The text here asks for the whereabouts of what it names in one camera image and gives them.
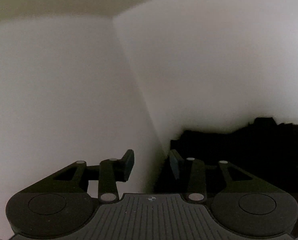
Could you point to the black trousers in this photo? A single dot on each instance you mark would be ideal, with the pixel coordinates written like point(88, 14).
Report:
point(263, 148)

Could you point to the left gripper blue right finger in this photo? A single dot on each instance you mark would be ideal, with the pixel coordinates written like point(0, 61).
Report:
point(179, 166)

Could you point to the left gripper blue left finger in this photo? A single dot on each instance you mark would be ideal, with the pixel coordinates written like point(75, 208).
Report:
point(124, 166)

